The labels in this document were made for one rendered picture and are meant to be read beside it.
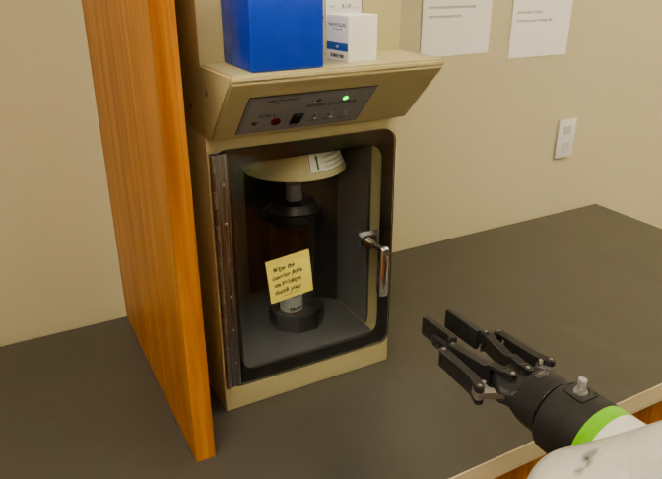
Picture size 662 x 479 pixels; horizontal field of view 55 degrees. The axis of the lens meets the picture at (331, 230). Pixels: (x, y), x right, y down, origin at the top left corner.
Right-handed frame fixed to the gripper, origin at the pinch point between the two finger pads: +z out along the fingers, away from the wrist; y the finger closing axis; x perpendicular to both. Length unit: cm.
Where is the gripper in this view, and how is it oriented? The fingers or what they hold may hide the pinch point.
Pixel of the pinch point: (449, 331)
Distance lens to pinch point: 94.3
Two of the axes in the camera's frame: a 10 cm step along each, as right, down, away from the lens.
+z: -4.8, -3.4, 8.1
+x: 0.0, 9.2, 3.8
